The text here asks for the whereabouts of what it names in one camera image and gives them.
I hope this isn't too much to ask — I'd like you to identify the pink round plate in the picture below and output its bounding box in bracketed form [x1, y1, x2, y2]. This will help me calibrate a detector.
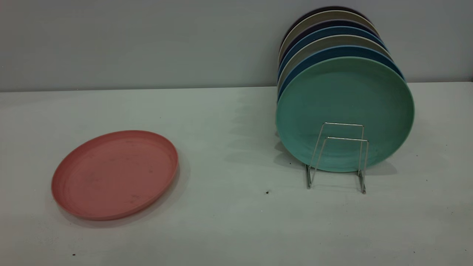
[51, 130, 179, 221]

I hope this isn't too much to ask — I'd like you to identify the green round plate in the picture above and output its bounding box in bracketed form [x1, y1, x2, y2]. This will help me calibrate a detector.
[276, 56, 415, 173]

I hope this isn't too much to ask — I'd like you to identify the blue round plate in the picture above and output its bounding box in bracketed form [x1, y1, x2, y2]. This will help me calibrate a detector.
[278, 45, 406, 101]
[278, 25, 387, 80]

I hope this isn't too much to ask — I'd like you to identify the beige round plate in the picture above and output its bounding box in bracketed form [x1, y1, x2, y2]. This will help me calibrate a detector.
[279, 10, 377, 61]
[277, 34, 392, 89]

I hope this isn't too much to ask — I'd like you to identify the dark purple round plate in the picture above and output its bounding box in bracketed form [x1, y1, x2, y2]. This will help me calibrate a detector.
[283, 6, 370, 41]
[280, 19, 380, 64]

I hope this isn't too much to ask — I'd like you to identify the silver wire plate rack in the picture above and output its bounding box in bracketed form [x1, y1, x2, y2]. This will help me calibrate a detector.
[305, 122, 369, 194]

